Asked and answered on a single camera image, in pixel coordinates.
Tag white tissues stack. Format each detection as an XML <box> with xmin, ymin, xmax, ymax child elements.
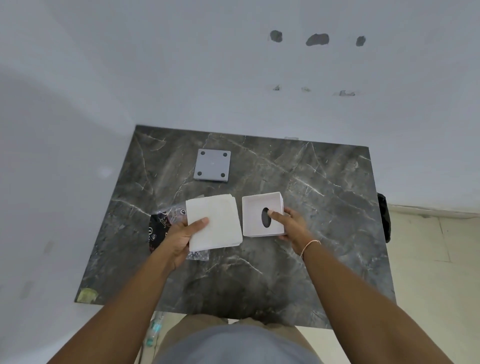
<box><xmin>185</xmin><ymin>193</ymin><xmax>244</xmax><ymax>253</ymax></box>

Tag person's right forearm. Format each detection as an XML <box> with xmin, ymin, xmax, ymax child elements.
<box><xmin>301</xmin><ymin>242</ymin><xmax>455</xmax><ymax>364</ymax></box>

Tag clear teal plastic bottle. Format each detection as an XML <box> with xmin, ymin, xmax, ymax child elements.
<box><xmin>143</xmin><ymin>311</ymin><xmax>166</xmax><ymax>348</ymax></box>

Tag person's left forearm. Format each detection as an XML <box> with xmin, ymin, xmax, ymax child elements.
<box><xmin>46</xmin><ymin>243</ymin><xmax>189</xmax><ymax>364</ymax></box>

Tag person's grey shirt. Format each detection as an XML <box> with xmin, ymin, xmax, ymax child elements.
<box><xmin>153</xmin><ymin>323</ymin><xmax>314</xmax><ymax>364</ymax></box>

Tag person's right hand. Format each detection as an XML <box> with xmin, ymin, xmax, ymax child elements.
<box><xmin>266</xmin><ymin>206</ymin><xmax>314</xmax><ymax>257</ymax></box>

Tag black object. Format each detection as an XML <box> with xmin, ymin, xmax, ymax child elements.
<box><xmin>376</xmin><ymin>192</ymin><xmax>392</xmax><ymax>244</ymax></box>

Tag yellowish tape patch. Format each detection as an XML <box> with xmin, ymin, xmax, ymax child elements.
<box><xmin>75</xmin><ymin>287</ymin><xmax>100</xmax><ymax>304</ymax></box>

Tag person's left hand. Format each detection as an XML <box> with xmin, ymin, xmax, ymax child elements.
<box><xmin>158</xmin><ymin>216</ymin><xmax>210</xmax><ymax>273</ymax></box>

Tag red white thread bracelet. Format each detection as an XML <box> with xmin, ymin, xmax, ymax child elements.
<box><xmin>299</xmin><ymin>239</ymin><xmax>322</xmax><ymax>260</ymax></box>

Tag white stickered tissue box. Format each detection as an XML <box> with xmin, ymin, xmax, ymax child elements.
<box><xmin>241</xmin><ymin>191</ymin><xmax>288</xmax><ymax>239</ymax></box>

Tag Dove tissue plastic packet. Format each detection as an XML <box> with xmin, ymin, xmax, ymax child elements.
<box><xmin>147</xmin><ymin>204</ymin><xmax>209</xmax><ymax>262</ymax></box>

